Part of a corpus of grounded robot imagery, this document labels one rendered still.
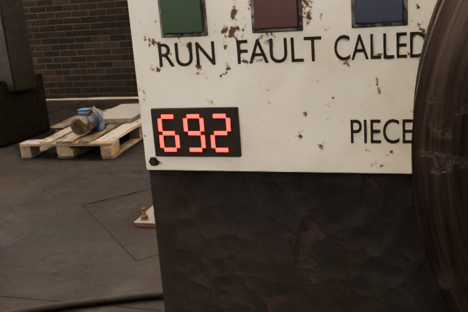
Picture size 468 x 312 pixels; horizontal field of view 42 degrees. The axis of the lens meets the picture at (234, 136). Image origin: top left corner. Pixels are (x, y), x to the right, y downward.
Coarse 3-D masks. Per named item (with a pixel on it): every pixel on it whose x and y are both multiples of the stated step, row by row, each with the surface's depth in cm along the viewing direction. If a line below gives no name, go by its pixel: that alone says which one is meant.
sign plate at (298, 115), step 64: (128, 0) 53; (320, 0) 48; (192, 64) 52; (256, 64) 51; (320, 64) 49; (384, 64) 48; (192, 128) 54; (256, 128) 52; (320, 128) 51; (384, 128) 49
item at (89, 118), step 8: (80, 112) 484; (88, 112) 484; (96, 112) 487; (72, 120) 476; (80, 120) 475; (88, 120) 482; (96, 120) 493; (72, 128) 481; (80, 128) 478; (88, 128) 480; (96, 128) 496
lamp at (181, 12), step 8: (160, 0) 51; (168, 0) 51; (176, 0) 51; (184, 0) 51; (192, 0) 50; (200, 0) 50; (160, 8) 51; (168, 8) 51; (176, 8) 51; (184, 8) 51; (192, 8) 51; (200, 8) 50; (168, 16) 51; (176, 16) 51; (184, 16) 51; (192, 16) 51; (200, 16) 51; (168, 24) 52; (176, 24) 51; (184, 24) 51; (192, 24) 51; (200, 24) 51; (168, 32) 52; (176, 32) 52; (184, 32) 51; (192, 32) 51; (200, 32) 51
